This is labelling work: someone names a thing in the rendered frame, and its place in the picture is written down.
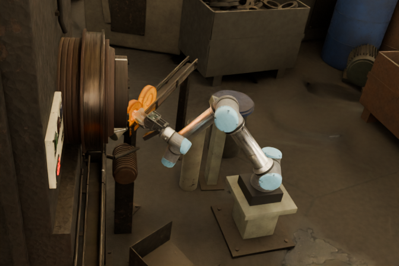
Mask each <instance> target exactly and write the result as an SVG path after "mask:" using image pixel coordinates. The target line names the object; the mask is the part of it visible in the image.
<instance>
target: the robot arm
mask: <svg viewBox="0 0 399 266"><path fill-rule="evenodd" d="M155 112H156V111H154V110H153V111H152V112H150V113H149V114H148V115H147V114H145V112H144V109H143V108H140V109H139V110H138V111H136V110H134V111H133V113H132V117H133V118H134V120H135V122H136V123H137V124H138V125H139V126H140V127H142V128H143V129H146V130H148V131H150V132H148V133H146V134H145V135H144V136H143V140H144V141H146V140H149V139H150V138H152V137H154V136H156V135H158V134H159V137H160V138H161V139H162V140H164V141H165V142H167V143H168V145H167V148H166V152H165V154H164V156H163V158H162V160H161V162H162V164H163V165H164V166H166V167H173V166H174V165H175V164H176V162H177V160H178V158H179V156H180V155H181V154H186V152H187V151H188V150H189V149H190V147H191V142H190V140H192V139H193V138H194V137H195V136H197V135H198V134H199V133H200V132H202V131H203V130H205V129H206V128H207V127H209V126H210V125H211V124H213V123H215V125H216V127H217V128H218V129H219V130H220V131H224V132H225V134H227V135H231V137H232V138H233V139H234V141H235V142H236V144H237V145H238V146H239V148H240V149H241V150H242V152H243V153H244V155H245V156H246V157H247V159H248V160H249V161H250V162H251V164H252V165H253V167H254V169H253V171H254V173H253V174H252V176H251V180H250V183H251V185H252V186H253V187H254V188H255V189H257V190H259V191H262V192H271V191H273V190H275V189H277V188H278V187H279V186H280V185H281V181H282V177H281V166H280V160H281V158H282V153H281V151H279V150H278V149H276V148H272V147H264V148H263V149H261V148H260V146H259V145H258V144H257V142H256V141H255V140H254V138H253V136H252V135H251V134H250V132H249V131H248V130H247V128H246V127H245V125H244V124H245V120H244V118H243V117H242V116H241V114H240V113H239V103H238V101H237V100H236V99H235V98H234V97H233V96H230V95H225V96H221V97H220V98H218V99H217V100H216V101H214V102H213V103H212V104H211V105H210V108H209V109H207V110H206V111H205V112H204V113H202V114H201V115H199V117H197V118H196V119H194V120H193V121H192V122H191V123H189V124H188V125H187V126H186V127H184V128H183V129H182V130H180V131H179V132H176V131H175V130H173V129H172V128H171V127H168V124H169V123H167V122H166V121H165V120H163V119H162V118H161V115H160V114H158V113H157V112H156V113H157V114H158V115H157V114H155ZM143 121H144V122H143Z"/></svg>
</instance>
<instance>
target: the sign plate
mask: <svg viewBox="0 0 399 266"><path fill-rule="evenodd" d="M61 103H62V94H61V92H59V91H56V92H55V94H54V97H53V103H52V108H51V111H50V117H49V122H48V126H47V131H46V136H45V150H46V161H47V173H48V180H49V188H56V186H57V185H58V183H57V182H58V174H59V170H58V167H59V165H60V162H59V158H60V161H61V153H62V145H63V140H64V136H65V134H64V125H63V116H62V118H61V111H60V108H61ZM59 117H60V125H61V127H60V131H59V133H58V118H59ZM56 132H57V137H58V145H57V149H55V135H56ZM58 163H59V164H58ZM57 171H58V174H57Z"/></svg>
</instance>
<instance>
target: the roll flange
mask: <svg viewBox="0 0 399 266"><path fill-rule="evenodd" d="M86 32H87V29H86V28H84V30H83V36H82V38H74V37H71V38H70V37H66V38H64V37H61V40H60V43H59V50H58V62H57V75H56V91H59V92H61V94H62V110H63V113H62V115H63V125H64V134H65V136H64V140H63V144H75V143H76V144H80V143H81V145H82V150H83V153H86V152H87V150H86V148H85V142H84V114H83V80H84V47H85V39H86Z"/></svg>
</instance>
